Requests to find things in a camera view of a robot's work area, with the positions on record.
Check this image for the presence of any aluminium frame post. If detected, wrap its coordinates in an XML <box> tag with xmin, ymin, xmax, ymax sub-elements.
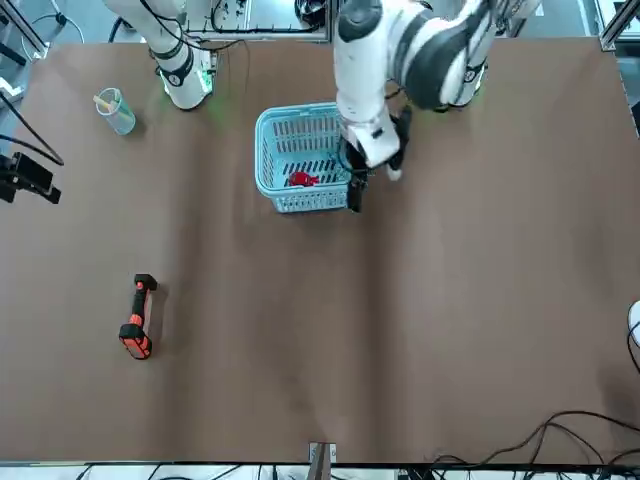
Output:
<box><xmin>599</xmin><ymin>0</ymin><xmax>640</xmax><ymax>51</ymax></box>
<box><xmin>307</xmin><ymin>441</ymin><xmax>337</xmax><ymax>480</ymax></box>

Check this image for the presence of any orange black barcode scanner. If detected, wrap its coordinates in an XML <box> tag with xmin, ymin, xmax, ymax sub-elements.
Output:
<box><xmin>118</xmin><ymin>272</ymin><xmax>160</xmax><ymax>361</ymax></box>

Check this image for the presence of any black camera clamp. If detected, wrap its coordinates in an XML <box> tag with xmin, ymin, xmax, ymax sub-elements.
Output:
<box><xmin>0</xmin><ymin>151</ymin><xmax>64</xmax><ymax>205</ymax></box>

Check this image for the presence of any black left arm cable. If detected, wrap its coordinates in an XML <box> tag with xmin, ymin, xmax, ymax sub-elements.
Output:
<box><xmin>387</xmin><ymin>84</ymin><xmax>416</xmax><ymax>174</ymax></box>

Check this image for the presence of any metal frame rail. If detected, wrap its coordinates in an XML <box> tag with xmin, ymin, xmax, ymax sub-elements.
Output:
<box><xmin>187</xmin><ymin>24</ymin><xmax>334</xmax><ymax>45</ymax></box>

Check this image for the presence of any clear plastic cup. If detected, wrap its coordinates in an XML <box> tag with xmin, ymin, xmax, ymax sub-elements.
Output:
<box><xmin>93</xmin><ymin>87</ymin><xmax>137</xmax><ymax>136</ymax></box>

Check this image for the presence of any black lamp cable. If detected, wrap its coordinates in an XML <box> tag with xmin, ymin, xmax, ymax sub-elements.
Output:
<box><xmin>424</xmin><ymin>409</ymin><xmax>640</xmax><ymax>469</ymax></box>

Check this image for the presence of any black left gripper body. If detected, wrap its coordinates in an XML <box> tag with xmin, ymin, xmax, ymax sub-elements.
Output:
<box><xmin>344</xmin><ymin>149</ymin><xmax>371</xmax><ymax>177</ymax></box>

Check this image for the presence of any light blue plastic basket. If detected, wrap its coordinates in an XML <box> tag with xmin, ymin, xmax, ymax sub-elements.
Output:
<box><xmin>254</xmin><ymin>101</ymin><xmax>369</xmax><ymax>215</ymax></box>

